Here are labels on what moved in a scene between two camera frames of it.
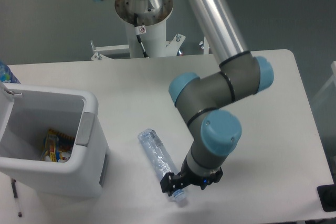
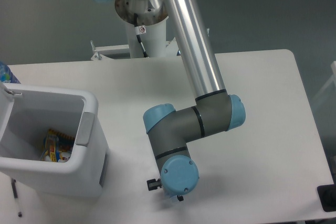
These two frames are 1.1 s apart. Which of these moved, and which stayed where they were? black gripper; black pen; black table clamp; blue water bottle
Moved: black gripper
Stayed: blue water bottle; black pen; black table clamp
